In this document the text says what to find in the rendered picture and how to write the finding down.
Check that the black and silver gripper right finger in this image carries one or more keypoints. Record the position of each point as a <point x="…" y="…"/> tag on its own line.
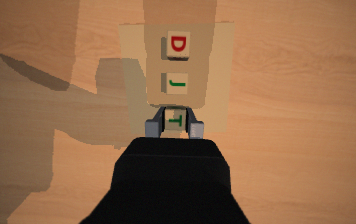
<point x="194" y="128"/>

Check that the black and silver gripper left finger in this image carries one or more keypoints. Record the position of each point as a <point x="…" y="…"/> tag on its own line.
<point x="154" y="127"/>

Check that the beige letter block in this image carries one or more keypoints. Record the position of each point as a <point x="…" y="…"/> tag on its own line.
<point x="178" y="45"/>
<point x="177" y="83"/>
<point x="175" y="118"/>

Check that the tan flat mat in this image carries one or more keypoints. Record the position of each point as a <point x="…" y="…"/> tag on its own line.
<point x="145" y="64"/>

